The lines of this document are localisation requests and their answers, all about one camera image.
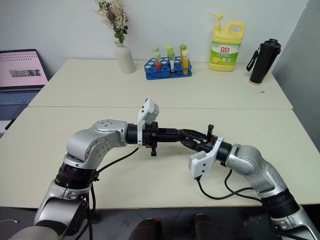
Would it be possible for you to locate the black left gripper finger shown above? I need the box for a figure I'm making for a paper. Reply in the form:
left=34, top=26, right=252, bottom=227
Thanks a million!
left=158, top=127, right=188, bottom=136
left=158, top=134, right=186, bottom=144

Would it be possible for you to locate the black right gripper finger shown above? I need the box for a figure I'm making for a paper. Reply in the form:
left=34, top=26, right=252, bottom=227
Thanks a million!
left=179, top=138, right=207, bottom=152
left=178, top=128, right=209, bottom=140

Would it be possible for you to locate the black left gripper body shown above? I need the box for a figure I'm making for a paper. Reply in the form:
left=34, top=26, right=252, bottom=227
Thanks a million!
left=142, top=121, right=160, bottom=157

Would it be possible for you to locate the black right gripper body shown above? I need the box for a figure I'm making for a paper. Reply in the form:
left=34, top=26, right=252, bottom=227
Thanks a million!
left=200, top=123, right=220, bottom=154

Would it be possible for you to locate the blue test tube rack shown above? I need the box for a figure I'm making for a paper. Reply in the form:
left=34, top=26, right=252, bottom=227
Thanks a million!
left=143, top=56, right=194, bottom=81

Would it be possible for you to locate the test tube with white label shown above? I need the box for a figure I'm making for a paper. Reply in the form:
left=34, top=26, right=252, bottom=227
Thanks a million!
left=167, top=50, right=176, bottom=76

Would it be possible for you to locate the test tube with red liquid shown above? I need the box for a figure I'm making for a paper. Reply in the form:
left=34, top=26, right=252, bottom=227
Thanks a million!
left=152, top=51, right=162, bottom=72

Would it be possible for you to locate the yellow capped orange test tube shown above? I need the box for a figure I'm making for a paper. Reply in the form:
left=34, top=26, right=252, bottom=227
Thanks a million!
left=181, top=49, right=190, bottom=76

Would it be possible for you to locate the white ceramic vase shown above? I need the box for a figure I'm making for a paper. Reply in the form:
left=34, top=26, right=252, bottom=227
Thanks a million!
left=113, top=40, right=137, bottom=75

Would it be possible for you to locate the dark rounded shape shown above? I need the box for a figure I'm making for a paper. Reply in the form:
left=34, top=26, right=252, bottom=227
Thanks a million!
left=135, top=217, right=164, bottom=240
left=191, top=213, right=214, bottom=240

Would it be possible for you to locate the yellow detergent pump bottle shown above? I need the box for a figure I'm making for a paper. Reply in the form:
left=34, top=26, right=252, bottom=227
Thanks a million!
left=208, top=13, right=246, bottom=72

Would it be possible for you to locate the black water bottle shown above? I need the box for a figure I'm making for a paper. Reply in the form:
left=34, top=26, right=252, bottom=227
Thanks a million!
left=246, top=38, right=282, bottom=87

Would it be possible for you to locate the grey partition panel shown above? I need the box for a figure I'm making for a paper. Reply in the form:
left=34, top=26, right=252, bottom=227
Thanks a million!
left=271, top=0, right=320, bottom=208

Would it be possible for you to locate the dried flower bouquet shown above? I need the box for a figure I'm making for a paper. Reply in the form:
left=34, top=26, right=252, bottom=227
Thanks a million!
left=92, top=0, right=130, bottom=45

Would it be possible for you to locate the open laptop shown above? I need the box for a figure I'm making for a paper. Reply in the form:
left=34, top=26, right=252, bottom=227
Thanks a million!
left=0, top=48, right=50, bottom=121

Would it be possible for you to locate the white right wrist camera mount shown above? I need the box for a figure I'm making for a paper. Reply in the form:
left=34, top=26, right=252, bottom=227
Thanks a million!
left=188, top=136, right=225, bottom=181

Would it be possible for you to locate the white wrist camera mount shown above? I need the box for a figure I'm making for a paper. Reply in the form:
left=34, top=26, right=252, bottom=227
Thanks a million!
left=188, top=136, right=225, bottom=181
left=136, top=98, right=161, bottom=149

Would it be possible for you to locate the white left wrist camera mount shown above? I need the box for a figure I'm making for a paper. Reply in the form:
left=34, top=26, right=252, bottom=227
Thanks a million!
left=136, top=98, right=161, bottom=149

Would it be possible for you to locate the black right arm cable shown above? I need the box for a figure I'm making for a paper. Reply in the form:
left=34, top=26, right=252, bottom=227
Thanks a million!
left=195, top=168, right=263, bottom=204

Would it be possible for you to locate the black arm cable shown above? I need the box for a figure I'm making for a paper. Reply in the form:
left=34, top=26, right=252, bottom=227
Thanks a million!
left=195, top=168, right=263, bottom=204
left=84, top=146, right=140, bottom=240

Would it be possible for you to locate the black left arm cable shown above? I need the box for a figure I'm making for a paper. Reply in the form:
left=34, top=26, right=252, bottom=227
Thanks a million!
left=84, top=146, right=140, bottom=240

